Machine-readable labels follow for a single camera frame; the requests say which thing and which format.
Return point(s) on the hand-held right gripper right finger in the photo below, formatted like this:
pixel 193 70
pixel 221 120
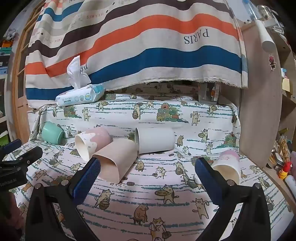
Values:
pixel 208 180

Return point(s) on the baby wipes pack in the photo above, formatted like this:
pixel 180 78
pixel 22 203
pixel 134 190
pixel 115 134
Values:
pixel 81 95

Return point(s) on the cat print tablecloth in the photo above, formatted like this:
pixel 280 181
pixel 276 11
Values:
pixel 143 199

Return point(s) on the wooden cabinet door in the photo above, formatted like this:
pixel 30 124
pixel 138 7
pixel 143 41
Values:
pixel 22 76

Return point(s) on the pink and cream cup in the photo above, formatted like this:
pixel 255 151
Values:
pixel 226 165

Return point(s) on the red and yellow toy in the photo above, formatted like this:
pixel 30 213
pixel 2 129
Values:
pixel 285 170

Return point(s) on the striped cloth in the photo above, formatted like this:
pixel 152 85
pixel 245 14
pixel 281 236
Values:
pixel 143 41

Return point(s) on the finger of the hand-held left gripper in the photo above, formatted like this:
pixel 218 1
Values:
pixel 27 155
pixel 11 146

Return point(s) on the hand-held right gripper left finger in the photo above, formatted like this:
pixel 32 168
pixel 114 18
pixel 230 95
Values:
pixel 89 178

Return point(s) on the clear blue tube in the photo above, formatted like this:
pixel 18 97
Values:
pixel 249 10

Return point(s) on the small clear box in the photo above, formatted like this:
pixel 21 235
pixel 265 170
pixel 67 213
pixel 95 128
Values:
pixel 204 92

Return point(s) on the white bottle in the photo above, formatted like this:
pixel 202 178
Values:
pixel 291 184

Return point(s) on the wooden side panel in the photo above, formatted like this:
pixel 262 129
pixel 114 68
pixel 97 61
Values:
pixel 259 104

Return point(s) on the cartoon sticker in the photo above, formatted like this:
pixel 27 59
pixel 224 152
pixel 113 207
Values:
pixel 272 61

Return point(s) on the mint green cup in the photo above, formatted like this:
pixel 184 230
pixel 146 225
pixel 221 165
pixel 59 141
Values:
pixel 52 132

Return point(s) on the beige cup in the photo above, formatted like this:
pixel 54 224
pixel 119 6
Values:
pixel 115 157

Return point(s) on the snack bag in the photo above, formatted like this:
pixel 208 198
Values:
pixel 282 147

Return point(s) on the pink and white speckled cup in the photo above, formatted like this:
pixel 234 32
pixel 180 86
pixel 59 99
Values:
pixel 97 139

